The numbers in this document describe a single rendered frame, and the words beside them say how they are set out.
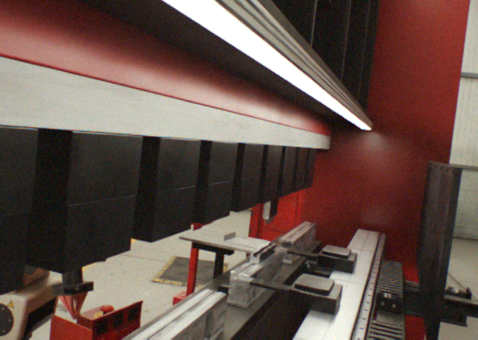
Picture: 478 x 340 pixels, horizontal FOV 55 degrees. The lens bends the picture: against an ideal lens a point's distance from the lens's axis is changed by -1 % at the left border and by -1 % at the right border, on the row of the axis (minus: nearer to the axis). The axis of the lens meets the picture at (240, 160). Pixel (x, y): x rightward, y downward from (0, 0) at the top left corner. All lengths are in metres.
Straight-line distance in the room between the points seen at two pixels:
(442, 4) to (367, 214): 1.05
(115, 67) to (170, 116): 0.16
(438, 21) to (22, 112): 2.12
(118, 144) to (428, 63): 1.91
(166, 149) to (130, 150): 0.10
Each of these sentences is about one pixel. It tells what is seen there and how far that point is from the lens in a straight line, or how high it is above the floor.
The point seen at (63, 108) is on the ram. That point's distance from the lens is 0.53.
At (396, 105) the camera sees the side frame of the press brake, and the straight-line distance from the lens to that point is 2.33.
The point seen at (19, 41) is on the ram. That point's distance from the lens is 0.49.
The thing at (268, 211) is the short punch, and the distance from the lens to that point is 1.49.
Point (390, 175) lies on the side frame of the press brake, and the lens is 2.32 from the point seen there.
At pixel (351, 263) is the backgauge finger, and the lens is 1.45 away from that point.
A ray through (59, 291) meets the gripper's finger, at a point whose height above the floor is 0.87.
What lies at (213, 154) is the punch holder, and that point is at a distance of 0.90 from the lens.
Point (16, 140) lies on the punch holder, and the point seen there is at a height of 1.33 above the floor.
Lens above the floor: 1.35
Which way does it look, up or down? 3 degrees down
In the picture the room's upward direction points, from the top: 6 degrees clockwise
